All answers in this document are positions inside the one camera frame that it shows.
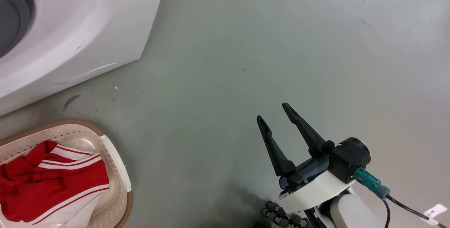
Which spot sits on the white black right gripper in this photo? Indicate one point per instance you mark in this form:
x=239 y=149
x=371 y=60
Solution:
x=313 y=189

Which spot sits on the red and white garment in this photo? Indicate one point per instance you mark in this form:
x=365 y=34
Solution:
x=70 y=178

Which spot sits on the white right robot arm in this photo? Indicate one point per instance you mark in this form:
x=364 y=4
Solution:
x=351 y=214

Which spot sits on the white perforated laundry basket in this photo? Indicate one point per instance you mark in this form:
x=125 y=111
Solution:
x=116 y=171

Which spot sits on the white front-load washing machine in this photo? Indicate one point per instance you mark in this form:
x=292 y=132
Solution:
x=88 y=27

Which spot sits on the grey rubber door gasket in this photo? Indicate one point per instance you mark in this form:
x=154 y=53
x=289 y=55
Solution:
x=12 y=13

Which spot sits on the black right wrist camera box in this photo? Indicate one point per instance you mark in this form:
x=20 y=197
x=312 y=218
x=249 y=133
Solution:
x=349 y=157

